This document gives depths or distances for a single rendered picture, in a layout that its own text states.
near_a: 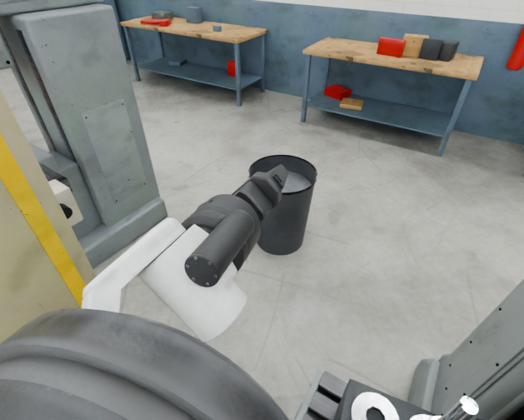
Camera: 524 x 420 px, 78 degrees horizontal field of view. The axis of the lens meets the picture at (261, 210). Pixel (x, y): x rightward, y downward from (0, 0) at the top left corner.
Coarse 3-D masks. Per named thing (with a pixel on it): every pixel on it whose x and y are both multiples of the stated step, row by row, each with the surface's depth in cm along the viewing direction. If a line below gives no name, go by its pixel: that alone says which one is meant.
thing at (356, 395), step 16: (352, 384) 68; (352, 400) 66; (368, 400) 65; (384, 400) 65; (400, 400) 66; (336, 416) 77; (352, 416) 63; (368, 416) 64; (384, 416) 63; (400, 416) 64; (416, 416) 63
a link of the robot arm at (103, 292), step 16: (160, 224) 31; (176, 224) 32; (144, 240) 30; (160, 240) 30; (128, 256) 29; (144, 256) 29; (112, 272) 28; (128, 272) 29; (96, 288) 27; (112, 288) 28; (96, 304) 27; (112, 304) 28
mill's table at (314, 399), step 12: (324, 372) 88; (312, 384) 87; (324, 384) 86; (336, 384) 86; (312, 396) 85; (324, 396) 84; (336, 396) 85; (300, 408) 83; (312, 408) 82; (324, 408) 82; (336, 408) 82
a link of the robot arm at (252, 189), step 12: (252, 180) 46; (264, 180) 46; (276, 180) 47; (240, 192) 43; (252, 192) 44; (264, 192) 47; (276, 192) 46; (204, 204) 40; (216, 204) 39; (228, 204) 40; (240, 204) 41; (252, 204) 44; (264, 204) 45; (276, 204) 47; (252, 216) 41; (264, 216) 44; (252, 240) 40
